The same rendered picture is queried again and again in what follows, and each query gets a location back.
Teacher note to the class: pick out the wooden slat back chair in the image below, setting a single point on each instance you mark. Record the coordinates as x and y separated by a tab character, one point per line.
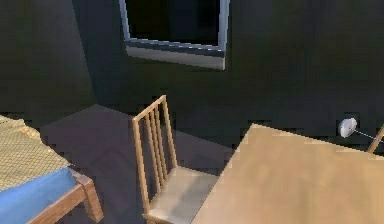
180	196

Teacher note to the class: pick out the light wooden table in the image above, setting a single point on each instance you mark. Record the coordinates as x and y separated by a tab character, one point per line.
293	180

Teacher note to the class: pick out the white desk lamp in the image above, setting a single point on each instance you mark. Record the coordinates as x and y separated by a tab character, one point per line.
347	127

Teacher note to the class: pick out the thin wooden chair post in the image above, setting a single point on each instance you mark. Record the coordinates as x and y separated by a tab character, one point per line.
376	140

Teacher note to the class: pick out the tan woven bed blanket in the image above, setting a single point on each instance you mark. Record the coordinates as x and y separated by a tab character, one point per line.
23	156

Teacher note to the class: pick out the grey framed window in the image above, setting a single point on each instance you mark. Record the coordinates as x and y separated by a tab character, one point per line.
173	53

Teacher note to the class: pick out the wooden bed with blue mattress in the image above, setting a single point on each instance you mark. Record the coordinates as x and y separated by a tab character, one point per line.
40	200

